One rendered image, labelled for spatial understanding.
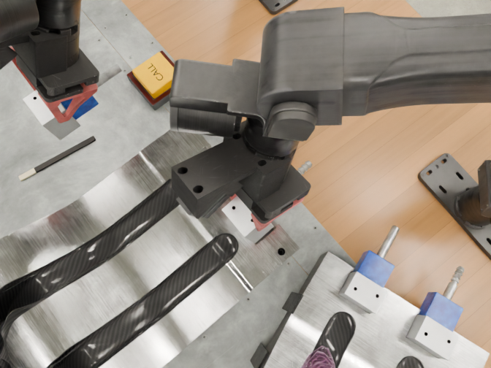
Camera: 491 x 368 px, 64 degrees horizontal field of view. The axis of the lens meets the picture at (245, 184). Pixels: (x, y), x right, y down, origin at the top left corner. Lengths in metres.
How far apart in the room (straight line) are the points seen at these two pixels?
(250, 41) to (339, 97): 0.52
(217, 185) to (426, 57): 0.19
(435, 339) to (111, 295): 0.44
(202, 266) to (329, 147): 0.31
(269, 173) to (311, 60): 0.13
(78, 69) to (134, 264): 0.26
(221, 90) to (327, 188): 0.39
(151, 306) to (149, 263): 0.06
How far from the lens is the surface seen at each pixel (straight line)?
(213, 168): 0.37
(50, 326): 0.56
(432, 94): 0.32
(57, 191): 0.73
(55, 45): 0.49
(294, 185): 0.44
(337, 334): 0.61
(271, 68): 0.30
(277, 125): 0.29
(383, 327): 0.62
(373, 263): 0.61
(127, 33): 0.83
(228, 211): 0.52
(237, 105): 0.33
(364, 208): 0.69
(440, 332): 0.62
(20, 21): 0.44
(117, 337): 0.57
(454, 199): 0.74
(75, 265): 0.59
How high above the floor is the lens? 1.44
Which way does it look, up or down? 74 degrees down
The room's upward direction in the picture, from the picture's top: 3 degrees clockwise
